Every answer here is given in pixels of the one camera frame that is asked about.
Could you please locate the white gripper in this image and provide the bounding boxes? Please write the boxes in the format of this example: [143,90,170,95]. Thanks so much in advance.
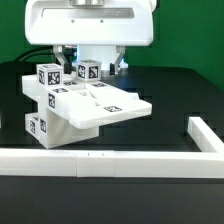
[25,0,157,75]

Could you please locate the white U-shaped obstacle fence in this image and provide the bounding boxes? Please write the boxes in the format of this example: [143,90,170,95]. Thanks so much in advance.
[0,117,224,179]

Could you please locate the black cables with connector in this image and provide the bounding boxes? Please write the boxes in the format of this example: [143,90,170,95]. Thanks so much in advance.
[14,45,78,63]

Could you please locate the white chair back frame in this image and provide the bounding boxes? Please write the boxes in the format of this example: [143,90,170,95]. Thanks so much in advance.
[22,75,152,129]

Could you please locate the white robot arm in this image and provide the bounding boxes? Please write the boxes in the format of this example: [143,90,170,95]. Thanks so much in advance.
[25,0,159,75]

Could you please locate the white tagged cube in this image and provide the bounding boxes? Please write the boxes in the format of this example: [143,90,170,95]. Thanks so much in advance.
[36,63,63,87]
[76,60,101,82]

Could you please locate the white chair seat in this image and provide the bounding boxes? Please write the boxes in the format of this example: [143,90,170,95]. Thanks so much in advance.
[38,109,99,149]

